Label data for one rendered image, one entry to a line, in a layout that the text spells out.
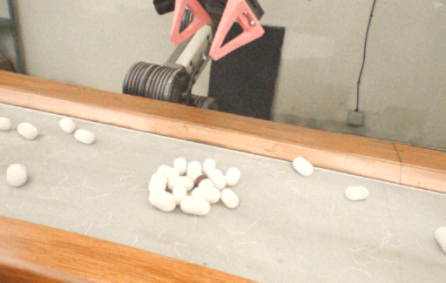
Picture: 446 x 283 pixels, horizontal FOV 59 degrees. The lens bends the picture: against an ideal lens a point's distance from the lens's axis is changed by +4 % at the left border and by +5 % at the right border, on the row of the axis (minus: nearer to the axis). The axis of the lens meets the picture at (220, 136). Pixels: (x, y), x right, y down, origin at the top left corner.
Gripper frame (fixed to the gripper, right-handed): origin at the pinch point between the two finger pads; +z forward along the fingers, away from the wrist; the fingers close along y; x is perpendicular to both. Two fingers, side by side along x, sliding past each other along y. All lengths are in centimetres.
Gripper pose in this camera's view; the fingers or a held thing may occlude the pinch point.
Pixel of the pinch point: (194, 45)
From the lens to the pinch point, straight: 56.0
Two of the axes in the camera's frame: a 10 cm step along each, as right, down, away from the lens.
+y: -6.3, -3.6, 6.9
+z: -5.7, 8.2, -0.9
